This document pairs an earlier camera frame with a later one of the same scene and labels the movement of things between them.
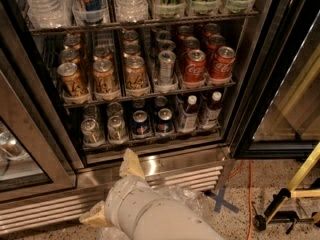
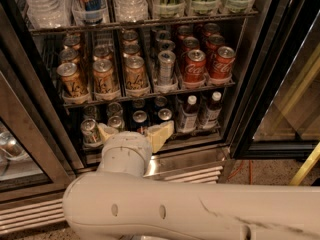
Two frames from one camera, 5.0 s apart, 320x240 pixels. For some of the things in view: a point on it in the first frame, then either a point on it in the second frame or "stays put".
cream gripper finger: (96, 217) → (159, 134)
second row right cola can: (214, 41) stays put
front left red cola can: (195, 66) stays put
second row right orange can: (132, 49) stays put
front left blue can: (140, 123) stays put
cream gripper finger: (131, 165) → (106, 131)
